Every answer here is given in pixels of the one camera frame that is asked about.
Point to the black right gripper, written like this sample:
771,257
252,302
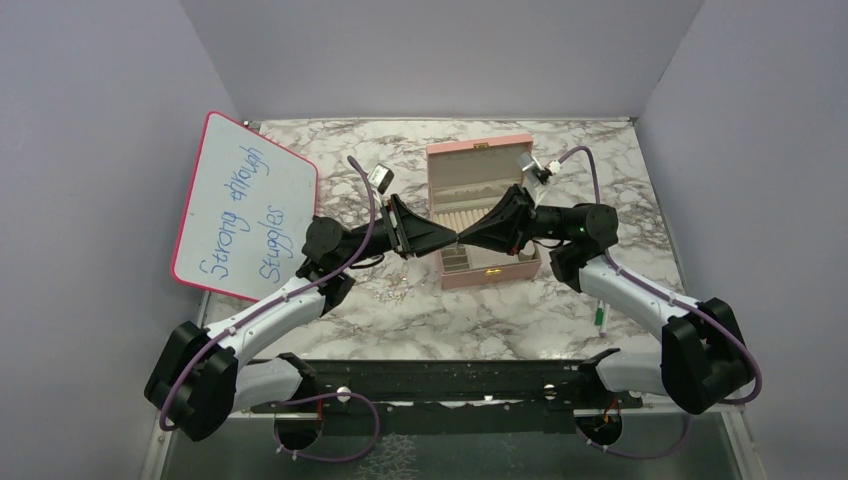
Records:
507,225

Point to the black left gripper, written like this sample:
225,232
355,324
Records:
410,234

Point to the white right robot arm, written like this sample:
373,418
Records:
702,360

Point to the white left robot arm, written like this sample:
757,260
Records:
194,382

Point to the pink jewelry box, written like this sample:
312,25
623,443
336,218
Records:
466,179

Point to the green marker pen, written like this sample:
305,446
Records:
600,314

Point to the pink-framed whiteboard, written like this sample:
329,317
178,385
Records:
248,206

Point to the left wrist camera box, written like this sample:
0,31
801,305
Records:
380,177

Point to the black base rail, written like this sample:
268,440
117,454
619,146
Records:
446,397

